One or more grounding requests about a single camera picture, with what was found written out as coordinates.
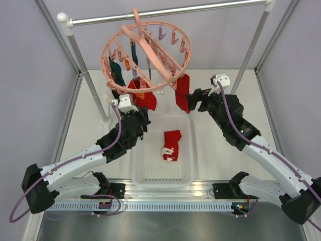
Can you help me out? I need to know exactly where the red sock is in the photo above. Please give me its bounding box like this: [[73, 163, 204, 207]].
[[128, 79, 157, 111], [162, 130, 182, 162], [175, 74, 190, 113]]

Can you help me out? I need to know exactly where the cream brown sock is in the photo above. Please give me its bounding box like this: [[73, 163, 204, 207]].
[[146, 57, 151, 80]]

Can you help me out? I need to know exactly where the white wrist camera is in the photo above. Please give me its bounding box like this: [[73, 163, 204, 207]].
[[208, 73, 231, 95], [112, 94, 138, 113]]

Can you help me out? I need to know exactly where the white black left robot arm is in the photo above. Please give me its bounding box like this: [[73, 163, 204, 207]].
[[22, 107, 150, 214]]

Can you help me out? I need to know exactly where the teal sock left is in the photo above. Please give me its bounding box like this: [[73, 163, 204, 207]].
[[108, 57, 125, 86]]

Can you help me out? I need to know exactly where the white slotted cable duct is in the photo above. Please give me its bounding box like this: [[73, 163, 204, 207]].
[[47, 201, 234, 212]]

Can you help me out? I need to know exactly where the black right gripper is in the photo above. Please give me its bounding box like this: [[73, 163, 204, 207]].
[[185, 86, 227, 131]]

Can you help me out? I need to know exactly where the pink round clip hanger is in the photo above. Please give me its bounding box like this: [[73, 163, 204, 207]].
[[100, 8, 192, 98]]

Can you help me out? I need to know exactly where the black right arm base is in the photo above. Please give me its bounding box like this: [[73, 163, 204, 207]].
[[212, 171, 249, 200]]

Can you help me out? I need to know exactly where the white plastic basket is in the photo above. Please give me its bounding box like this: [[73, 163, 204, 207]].
[[131, 114, 195, 189]]

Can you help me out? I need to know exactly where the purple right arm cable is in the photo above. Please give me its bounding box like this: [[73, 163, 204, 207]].
[[217, 80, 321, 231]]

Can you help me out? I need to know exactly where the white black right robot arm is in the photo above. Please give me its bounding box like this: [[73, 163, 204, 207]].
[[186, 89, 320, 224]]

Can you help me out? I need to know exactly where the white metal drying rack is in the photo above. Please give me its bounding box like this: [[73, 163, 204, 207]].
[[57, 1, 275, 125]]

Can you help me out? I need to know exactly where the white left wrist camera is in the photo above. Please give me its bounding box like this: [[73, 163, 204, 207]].
[[112, 94, 138, 113]]

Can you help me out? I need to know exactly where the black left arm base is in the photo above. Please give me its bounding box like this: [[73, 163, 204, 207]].
[[80, 172, 125, 199]]

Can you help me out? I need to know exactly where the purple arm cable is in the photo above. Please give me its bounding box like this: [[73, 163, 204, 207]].
[[217, 80, 321, 231], [9, 100, 123, 223]]

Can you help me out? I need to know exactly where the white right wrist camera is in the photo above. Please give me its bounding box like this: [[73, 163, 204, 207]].
[[208, 73, 231, 95]]

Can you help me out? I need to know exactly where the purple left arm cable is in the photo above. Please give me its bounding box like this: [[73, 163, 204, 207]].
[[9, 100, 123, 223]]

